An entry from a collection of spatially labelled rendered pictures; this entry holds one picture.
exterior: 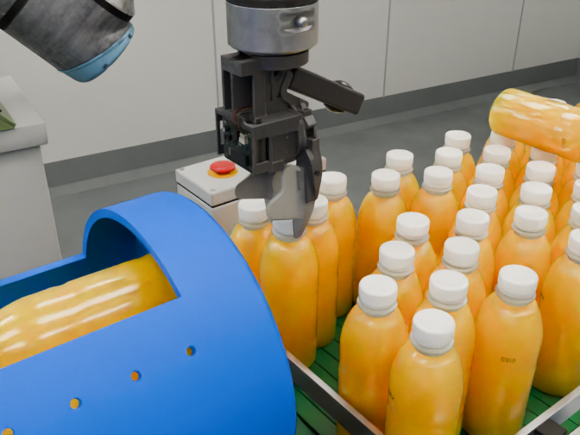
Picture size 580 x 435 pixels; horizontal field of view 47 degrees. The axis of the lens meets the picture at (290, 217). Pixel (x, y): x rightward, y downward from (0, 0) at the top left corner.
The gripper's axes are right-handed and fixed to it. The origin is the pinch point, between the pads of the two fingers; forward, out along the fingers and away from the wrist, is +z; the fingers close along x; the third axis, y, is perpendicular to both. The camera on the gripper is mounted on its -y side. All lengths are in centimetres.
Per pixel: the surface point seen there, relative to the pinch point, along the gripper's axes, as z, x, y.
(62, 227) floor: 113, -220, -35
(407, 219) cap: 1.2, 7.1, -12.2
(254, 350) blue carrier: -4.2, 21.1, 19.3
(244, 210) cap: 1.3, -6.7, 1.9
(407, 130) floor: 113, -210, -250
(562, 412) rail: 15.3, 29.7, -14.0
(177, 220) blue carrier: -10.9, 10.8, 19.5
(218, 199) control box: 3.7, -15.1, 0.6
